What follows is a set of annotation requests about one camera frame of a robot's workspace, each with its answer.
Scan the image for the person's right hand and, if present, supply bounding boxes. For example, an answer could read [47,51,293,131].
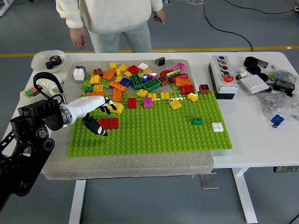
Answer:
[69,27,87,49]

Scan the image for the long red sloped brick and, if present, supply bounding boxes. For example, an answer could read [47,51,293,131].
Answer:
[170,73,189,84]

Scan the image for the white furniture frame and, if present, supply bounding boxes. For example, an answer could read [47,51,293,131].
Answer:
[0,0,15,18]

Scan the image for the orange two-by-four brick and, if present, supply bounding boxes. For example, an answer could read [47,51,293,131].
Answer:
[175,77,192,87]
[112,88,123,103]
[85,91,106,98]
[102,69,117,81]

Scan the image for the white plastic bowl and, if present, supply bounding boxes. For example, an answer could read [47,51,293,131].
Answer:
[31,49,66,75]

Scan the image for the orange long curved brick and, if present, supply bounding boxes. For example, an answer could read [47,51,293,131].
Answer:
[109,81,128,91]

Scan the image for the black floor cable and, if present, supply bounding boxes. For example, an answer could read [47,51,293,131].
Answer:
[224,0,299,15]
[202,0,254,52]

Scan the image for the green hollow brick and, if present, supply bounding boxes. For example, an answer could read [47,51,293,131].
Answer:
[142,78,162,92]
[130,74,143,90]

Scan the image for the lime green long brick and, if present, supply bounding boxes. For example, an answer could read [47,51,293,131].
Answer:
[166,69,182,81]

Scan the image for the black power adapter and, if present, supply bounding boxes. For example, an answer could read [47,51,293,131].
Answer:
[272,79,296,97]

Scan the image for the person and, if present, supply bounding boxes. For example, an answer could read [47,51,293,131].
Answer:
[55,0,166,54]

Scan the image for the brown hollow brick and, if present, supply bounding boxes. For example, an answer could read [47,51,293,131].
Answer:
[157,75,169,87]

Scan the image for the small clear-lidded black box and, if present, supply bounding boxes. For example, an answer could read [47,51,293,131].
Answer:
[256,58,269,69]

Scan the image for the white red-green switch box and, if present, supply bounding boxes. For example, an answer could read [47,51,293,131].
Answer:
[20,82,54,103]

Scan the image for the person's left hand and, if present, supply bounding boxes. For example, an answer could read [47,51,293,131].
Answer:
[153,9,166,25]

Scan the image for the grey-brown fabric mat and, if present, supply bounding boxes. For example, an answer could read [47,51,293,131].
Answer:
[42,59,215,181]

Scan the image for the white cylinder metal tip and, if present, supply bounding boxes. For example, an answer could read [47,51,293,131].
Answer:
[235,67,253,82]

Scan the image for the green studded baseplate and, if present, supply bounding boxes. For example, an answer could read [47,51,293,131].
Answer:
[66,90,234,158]

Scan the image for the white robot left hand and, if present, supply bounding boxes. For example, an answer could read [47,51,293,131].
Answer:
[67,95,117,137]

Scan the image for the grey metal floor plate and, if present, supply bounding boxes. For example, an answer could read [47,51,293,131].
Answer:
[199,173,221,190]

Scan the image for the black metal gears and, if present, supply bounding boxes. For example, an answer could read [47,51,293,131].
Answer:
[45,55,63,70]

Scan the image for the glossy red brick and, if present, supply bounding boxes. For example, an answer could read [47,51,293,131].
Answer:
[180,84,196,95]

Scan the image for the clear bag blue parts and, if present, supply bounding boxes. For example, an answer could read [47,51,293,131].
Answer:
[268,70,299,83]

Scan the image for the white flat wall switch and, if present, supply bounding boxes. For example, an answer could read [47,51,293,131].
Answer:
[240,76,271,95]

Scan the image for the white pushbutton control box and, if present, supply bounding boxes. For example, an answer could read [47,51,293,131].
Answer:
[208,55,239,100]

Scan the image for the white and grey brick stack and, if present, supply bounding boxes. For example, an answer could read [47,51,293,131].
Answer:
[73,65,86,84]

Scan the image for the red two-by-four brick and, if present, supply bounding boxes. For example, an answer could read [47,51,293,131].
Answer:
[98,117,120,130]

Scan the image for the white printed tube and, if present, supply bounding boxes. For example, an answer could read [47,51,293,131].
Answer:
[48,78,65,94]

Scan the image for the yellow arched brick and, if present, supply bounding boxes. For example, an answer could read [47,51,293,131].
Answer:
[107,102,124,114]

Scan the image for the clear bag of screws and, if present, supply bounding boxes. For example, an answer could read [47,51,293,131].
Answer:
[256,91,299,118]

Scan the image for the white table leg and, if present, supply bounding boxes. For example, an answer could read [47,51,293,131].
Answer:
[232,167,259,224]
[68,179,87,224]

